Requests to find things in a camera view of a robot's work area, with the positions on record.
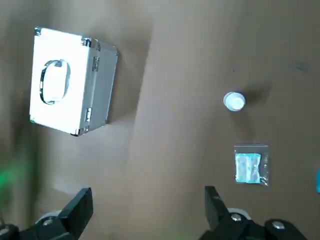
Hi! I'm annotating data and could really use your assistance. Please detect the blue snack packet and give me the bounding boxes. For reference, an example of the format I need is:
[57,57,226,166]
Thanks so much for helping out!
[314,167,320,194]

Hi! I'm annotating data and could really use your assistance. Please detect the silver aluminium medicine box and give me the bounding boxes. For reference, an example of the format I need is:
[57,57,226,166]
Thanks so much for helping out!
[29,26,119,137]

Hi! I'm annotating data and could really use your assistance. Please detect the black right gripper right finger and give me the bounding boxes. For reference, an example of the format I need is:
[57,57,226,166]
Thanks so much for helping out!
[199,185,310,240]

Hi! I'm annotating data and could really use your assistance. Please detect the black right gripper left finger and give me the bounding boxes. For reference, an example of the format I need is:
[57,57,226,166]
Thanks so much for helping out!
[0,187,94,240]

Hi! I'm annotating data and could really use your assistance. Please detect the clear zip bag teal contents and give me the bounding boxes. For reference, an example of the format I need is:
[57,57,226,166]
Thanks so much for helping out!
[233,143,271,188]

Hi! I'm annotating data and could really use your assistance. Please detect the small white plastic bottle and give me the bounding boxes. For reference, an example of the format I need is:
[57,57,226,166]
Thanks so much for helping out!
[223,91,246,112]

